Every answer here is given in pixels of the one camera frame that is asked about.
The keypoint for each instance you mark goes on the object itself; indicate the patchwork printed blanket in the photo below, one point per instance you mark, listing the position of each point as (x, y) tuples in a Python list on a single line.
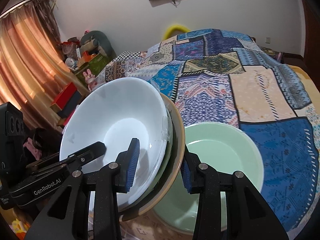
[(212, 92)]

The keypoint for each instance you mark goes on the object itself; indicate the pink bowl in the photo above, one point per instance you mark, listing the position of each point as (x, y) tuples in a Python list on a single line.
[(181, 132)]

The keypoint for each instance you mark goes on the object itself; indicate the orange brown curtain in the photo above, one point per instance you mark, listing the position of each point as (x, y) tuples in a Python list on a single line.
[(30, 55)]

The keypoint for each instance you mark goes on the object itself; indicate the orange cardboard box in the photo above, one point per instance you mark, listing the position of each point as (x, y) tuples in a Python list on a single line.
[(85, 60)]

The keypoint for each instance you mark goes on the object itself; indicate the dark blue box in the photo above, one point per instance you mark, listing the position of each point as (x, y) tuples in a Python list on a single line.
[(72, 105)]

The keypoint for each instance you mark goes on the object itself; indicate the red mesh bag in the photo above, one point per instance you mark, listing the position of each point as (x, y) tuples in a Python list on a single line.
[(67, 46)]

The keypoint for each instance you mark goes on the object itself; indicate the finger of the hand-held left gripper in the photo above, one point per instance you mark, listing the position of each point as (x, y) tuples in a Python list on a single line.
[(85, 155)]

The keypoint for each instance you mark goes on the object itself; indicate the grey plush toy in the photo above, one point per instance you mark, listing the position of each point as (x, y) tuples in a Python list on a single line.
[(100, 37)]

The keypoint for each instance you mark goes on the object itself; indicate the green plate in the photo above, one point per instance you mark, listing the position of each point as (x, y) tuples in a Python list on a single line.
[(225, 155)]

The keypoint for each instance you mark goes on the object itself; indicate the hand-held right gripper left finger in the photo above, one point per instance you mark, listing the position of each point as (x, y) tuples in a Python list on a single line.
[(132, 165)]

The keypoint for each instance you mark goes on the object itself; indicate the white bowl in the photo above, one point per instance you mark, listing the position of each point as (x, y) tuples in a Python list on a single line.
[(100, 110)]

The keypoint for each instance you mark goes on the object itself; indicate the yellow plastic toy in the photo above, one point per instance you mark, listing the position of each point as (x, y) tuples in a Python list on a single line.
[(18, 226)]

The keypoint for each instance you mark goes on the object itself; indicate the pink rabbit toy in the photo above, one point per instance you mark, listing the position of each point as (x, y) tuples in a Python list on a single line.
[(88, 77)]

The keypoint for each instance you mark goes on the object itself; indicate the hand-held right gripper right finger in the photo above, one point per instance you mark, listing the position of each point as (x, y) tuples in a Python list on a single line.
[(187, 177)]

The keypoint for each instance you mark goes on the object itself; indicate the brown wooden door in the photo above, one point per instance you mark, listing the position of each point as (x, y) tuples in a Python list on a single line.
[(312, 30)]

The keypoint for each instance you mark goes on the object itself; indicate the white wall socket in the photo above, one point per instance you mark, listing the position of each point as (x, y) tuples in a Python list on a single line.
[(268, 39)]

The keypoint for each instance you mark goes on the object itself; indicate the red box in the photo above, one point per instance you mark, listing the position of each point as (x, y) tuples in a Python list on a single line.
[(63, 97)]

